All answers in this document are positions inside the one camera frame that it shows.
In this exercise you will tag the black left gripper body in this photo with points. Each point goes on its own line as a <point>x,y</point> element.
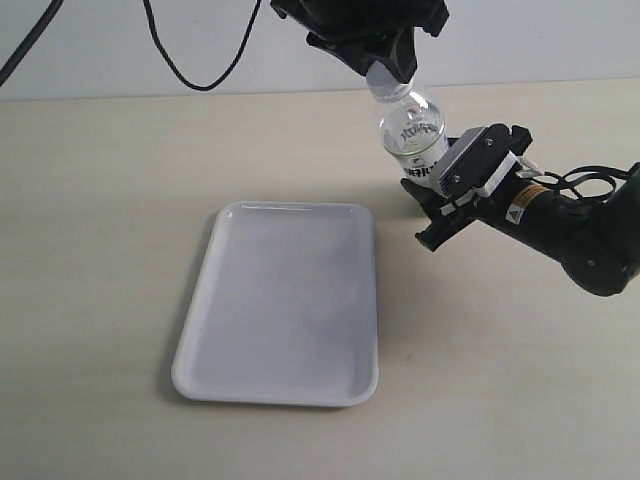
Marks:
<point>373,24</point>

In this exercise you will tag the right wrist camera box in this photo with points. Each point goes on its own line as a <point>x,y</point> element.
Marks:
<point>470,161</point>

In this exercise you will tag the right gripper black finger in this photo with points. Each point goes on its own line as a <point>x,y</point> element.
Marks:
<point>427,199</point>
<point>520,140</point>

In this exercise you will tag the white bottle cap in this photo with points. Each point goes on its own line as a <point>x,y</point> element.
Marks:
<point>381,82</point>

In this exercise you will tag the clear plastic drink bottle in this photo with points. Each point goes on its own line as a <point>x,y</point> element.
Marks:
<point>412,129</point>

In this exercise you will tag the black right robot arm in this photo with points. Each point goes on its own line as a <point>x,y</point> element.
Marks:
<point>587,220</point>

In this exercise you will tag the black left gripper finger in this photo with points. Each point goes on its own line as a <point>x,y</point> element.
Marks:
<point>352,50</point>
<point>398,54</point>

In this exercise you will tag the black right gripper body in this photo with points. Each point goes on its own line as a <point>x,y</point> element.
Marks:
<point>491,211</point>

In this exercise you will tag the white rectangular tray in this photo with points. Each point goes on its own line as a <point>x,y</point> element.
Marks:
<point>284,310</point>

